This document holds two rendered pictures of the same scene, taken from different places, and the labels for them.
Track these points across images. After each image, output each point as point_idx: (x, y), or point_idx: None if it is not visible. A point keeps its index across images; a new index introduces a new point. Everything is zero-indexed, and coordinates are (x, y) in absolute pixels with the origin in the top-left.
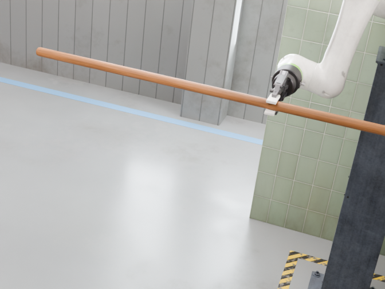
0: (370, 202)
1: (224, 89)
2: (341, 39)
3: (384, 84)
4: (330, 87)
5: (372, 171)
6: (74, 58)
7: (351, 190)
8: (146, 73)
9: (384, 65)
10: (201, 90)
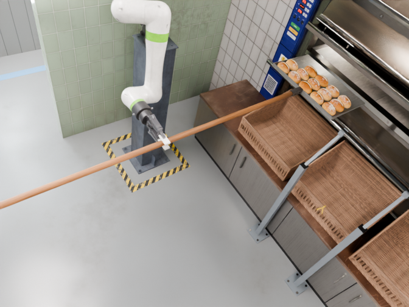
0: (157, 116)
1: (136, 150)
2: (156, 70)
3: None
4: (159, 98)
5: (155, 103)
6: (26, 197)
7: None
8: (85, 172)
9: None
10: (125, 159)
